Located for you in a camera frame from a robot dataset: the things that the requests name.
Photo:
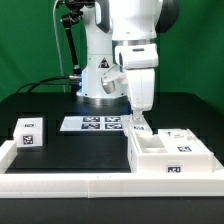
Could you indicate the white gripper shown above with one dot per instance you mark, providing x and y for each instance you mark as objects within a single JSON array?
[{"x": 140, "y": 91}]

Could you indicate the white marker base sheet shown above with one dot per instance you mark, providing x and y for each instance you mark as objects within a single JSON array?
[{"x": 91, "y": 123}]

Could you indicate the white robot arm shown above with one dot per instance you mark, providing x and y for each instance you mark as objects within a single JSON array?
[{"x": 121, "y": 52}]

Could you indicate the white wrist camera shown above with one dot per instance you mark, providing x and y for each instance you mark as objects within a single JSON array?
[{"x": 109, "y": 79}]

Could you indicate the white U-shaped frame fence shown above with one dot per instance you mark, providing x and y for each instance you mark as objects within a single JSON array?
[{"x": 72, "y": 185}]

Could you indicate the white cabinet body box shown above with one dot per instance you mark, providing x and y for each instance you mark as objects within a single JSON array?
[{"x": 147, "y": 154}]

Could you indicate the white cabinet door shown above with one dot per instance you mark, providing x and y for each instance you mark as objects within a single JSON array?
[
  {"x": 129, "y": 125},
  {"x": 181, "y": 141}
]

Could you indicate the white cabinet top block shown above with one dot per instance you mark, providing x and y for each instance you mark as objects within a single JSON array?
[{"x": 28, "y": 132}]

